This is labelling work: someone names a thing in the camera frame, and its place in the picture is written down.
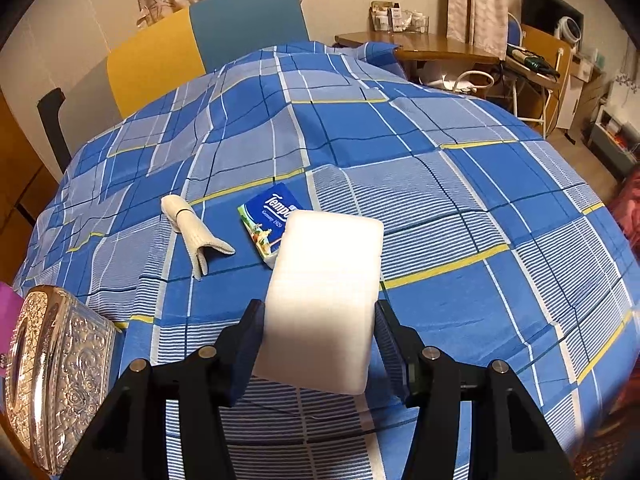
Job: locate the brown woven basket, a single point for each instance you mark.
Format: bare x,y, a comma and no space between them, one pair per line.
610,455

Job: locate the wooden table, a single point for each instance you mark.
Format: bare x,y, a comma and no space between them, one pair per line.
425,45

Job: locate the white sponge block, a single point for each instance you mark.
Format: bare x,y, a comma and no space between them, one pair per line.
320,300

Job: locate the black monitor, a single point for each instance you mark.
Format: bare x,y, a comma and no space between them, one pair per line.
542,7

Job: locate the yellow chair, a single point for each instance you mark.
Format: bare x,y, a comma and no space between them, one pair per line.
150,60

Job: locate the white cabinet with decals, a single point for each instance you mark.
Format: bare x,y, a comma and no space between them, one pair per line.
625,90

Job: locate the wooden folding chair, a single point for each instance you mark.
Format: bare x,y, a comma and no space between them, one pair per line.
542,50

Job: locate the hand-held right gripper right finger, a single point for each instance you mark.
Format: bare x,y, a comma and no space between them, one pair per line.
395,355

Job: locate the purple packet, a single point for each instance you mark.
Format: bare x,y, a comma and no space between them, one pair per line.
7,320

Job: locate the blue plaid bedsheet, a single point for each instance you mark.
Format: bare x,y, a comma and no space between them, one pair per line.
450,200

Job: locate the white round fan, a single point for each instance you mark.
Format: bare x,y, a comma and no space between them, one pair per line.
570,30

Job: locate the red ruffled bed cover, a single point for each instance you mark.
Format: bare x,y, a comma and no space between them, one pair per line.
627,210

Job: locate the grey low shelf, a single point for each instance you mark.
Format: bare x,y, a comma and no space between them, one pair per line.
612,147

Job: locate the silver embossed tissue box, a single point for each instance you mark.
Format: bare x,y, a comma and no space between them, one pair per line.
65,360

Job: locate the clear desk organizer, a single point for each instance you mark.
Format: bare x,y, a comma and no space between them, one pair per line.
400,20

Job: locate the blue tissue pack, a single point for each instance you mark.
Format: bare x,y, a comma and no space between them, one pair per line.
265,215

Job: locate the cream knit glove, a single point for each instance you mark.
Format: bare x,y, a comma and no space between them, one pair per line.
197,237

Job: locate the wooden wardrobe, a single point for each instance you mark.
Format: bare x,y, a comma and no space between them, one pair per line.
20,160

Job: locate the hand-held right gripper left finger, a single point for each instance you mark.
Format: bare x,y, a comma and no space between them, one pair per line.
245,355

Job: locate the white side cabinet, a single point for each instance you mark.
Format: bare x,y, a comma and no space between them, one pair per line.
580,90

